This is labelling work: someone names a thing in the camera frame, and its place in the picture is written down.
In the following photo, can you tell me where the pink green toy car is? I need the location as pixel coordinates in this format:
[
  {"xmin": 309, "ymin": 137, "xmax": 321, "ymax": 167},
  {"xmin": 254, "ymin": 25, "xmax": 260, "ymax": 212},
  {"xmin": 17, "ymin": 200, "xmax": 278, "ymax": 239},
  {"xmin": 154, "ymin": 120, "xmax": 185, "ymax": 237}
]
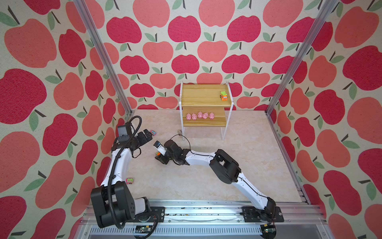
[{"xmin": 125, "ymin": 178, "xmax": 134, "ymax": 184}]

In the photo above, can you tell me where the wooden two-tier white-frame shelf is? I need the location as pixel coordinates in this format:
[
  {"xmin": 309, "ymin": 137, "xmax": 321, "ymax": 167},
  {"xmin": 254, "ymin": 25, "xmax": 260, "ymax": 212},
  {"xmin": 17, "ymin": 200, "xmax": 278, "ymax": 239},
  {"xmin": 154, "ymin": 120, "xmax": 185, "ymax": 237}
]
[{"xmin": 179, "ymin": 82, "xmax": 234, "ymax": 139}]

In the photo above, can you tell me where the multicolour toy car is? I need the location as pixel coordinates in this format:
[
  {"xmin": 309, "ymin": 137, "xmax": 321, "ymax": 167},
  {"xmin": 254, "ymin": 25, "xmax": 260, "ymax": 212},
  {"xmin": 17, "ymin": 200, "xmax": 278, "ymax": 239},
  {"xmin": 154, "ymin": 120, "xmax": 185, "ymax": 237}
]
[{"xmin": 220, "ymin": 91, "xmax": 228, "ymax": 101}]

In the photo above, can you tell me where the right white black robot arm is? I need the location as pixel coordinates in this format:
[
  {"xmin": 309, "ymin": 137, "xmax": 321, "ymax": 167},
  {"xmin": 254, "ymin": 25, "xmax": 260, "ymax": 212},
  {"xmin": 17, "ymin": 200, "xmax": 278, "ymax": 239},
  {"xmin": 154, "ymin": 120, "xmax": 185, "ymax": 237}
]
[{"xmin": 154, "ymin": 139, "xmax": 276, "ymax": 223}]

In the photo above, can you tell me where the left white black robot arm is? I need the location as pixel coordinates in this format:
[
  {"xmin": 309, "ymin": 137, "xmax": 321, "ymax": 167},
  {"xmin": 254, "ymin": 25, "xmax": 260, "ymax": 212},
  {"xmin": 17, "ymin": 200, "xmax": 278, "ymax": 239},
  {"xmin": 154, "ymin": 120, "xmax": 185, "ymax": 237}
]
[{"xmin": 91, "ymin": 125, "xmax": 152, "ymax": 229}]

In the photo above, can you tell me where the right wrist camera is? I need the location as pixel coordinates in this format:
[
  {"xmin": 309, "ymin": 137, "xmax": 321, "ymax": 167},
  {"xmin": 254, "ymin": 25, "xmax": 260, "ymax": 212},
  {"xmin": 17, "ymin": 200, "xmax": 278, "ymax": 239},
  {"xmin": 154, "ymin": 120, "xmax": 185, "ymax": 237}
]
[{"xmin": 154, "ymin": 141, "xmax": 167, "ymax": 156}]

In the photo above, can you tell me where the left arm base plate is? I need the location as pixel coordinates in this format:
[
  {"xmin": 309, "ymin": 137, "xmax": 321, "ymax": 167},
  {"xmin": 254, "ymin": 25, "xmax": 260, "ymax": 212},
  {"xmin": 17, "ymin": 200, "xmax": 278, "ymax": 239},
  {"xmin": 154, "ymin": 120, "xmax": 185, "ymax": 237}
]
[{"xmin": 128, "ymin": 206, "xmax": 165, "ymax": 223}]

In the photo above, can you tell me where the left aluminium frame post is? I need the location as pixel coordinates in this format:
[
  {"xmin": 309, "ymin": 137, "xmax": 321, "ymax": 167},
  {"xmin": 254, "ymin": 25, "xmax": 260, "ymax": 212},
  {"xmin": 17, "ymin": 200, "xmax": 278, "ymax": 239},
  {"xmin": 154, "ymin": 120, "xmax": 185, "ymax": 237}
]
[{"xmin": 74, "ymin": 0, "xmax": 134, "ymax": 119}]

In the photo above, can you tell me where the aluminium frame post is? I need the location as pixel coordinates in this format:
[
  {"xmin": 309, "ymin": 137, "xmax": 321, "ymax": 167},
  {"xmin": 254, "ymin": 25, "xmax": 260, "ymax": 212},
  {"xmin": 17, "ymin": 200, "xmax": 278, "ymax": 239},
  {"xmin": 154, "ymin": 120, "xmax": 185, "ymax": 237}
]
[
  {"xmin": 74, "ymin": 0, "xmax": 134, "ymax": 119},
  {"xmin": 265, "ymin": 0, "xmax": 338, "ymax": 118}
]

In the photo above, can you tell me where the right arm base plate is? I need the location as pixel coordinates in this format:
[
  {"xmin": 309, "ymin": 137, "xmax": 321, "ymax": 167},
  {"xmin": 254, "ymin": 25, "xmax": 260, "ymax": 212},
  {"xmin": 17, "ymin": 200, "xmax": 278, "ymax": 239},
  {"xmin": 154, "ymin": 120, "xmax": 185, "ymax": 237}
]
[{"xmin": 240, "ymin": 206, "xmax": 285, "ymax": 223}]

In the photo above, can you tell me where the front aluminium rail frame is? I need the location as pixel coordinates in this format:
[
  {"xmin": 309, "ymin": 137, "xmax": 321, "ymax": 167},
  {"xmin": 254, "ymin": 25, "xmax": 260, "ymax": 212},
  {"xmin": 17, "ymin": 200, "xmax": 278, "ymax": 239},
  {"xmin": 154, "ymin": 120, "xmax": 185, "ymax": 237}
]
[{"xmin": 73, "ymin": 200, "xmax": 334, "ymax": 239}]

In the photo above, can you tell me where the right aluminium frame post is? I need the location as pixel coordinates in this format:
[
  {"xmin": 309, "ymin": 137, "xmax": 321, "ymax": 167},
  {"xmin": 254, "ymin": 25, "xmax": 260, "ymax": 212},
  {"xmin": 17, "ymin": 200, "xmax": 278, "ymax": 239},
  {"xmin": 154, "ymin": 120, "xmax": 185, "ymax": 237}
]
[{"xmin": 265, "ymin": 0, "xmax": 338, "ymax": 118}]

